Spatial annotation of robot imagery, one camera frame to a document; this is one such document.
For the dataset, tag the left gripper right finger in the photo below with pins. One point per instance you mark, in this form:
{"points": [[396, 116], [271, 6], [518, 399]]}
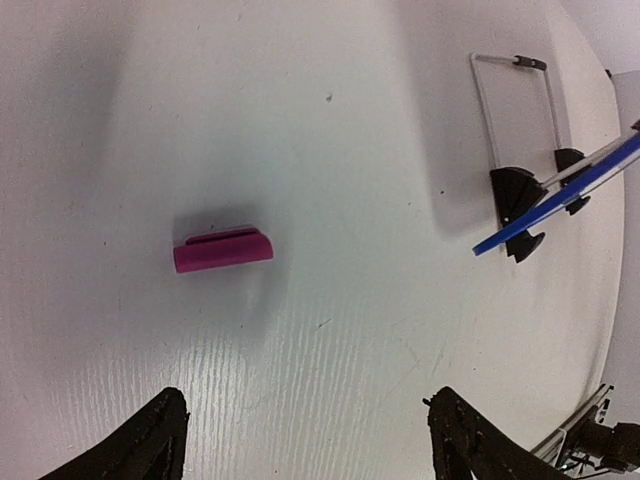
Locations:
{"points": [[465, 445]]}

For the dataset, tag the magenta marker cap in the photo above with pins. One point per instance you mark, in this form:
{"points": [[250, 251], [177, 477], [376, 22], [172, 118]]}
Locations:
{"points": [[222, 249]]}

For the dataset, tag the aluminium front rail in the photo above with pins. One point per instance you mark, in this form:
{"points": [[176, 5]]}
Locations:
{"points": [[559, 442]]}

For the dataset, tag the blue framed small whiteboard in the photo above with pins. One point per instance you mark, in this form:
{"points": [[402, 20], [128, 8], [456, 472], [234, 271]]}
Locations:
{"points": [[523, 202]]}

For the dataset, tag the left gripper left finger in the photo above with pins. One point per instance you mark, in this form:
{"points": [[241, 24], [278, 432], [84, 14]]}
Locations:
{"points": [[149, 445]]}

